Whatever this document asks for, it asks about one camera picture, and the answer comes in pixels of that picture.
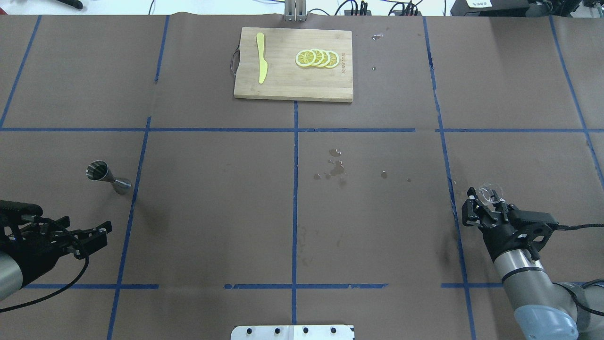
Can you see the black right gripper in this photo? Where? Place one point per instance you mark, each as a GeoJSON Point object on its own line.
{"type": "Point", "coordinates": [501, 239]}

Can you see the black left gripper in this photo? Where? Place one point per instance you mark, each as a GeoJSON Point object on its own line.
{"type": "Point", "coordinates": [34, 252]}

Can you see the clear glass cup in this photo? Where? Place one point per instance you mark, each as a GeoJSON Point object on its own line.
{"type": "Point", "coordinates": [490, 193]}

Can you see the steel double jigger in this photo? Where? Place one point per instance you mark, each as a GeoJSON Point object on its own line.
{"type": "Point", "coordinates": [99, 171]}

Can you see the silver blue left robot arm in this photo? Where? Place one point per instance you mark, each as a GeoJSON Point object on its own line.
{"type": "Point", "coordinates": [5, 293]}

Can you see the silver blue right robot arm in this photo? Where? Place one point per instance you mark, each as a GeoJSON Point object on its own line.
{"type": "Point", "coordinates": [548, 310]}

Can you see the brown paper table cover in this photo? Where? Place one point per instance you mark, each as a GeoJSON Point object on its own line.
{"type": "Point", "coordinates": [247, 212]}

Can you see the bamboo cutting board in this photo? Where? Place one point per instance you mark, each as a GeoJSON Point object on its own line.
{"type": "Point", "coordinates": [286, 80]}

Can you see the yellow plastic knife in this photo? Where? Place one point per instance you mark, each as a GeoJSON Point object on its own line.
{"type": "Point", "coordinates": [263, 64]}

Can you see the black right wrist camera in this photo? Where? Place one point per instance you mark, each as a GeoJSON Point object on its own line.
{"type": "Point", "coordinates": [532, 228]}

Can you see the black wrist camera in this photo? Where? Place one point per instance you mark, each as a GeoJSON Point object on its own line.
{"type": "Point", "coordinates": [532, 228]}
{"type": "Point", "coordinates": [20, 213]}

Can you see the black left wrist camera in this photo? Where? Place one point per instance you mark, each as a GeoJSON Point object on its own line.
{"type": "Point", "coordinates": [20, 213]}

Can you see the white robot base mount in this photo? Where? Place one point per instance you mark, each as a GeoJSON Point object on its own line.
{"type": "Point", "coordinates": [294, 332]}

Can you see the aluminium frame post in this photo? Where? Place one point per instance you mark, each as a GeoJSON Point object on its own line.
{"type": "Point", "coordinates": [295, 10]}

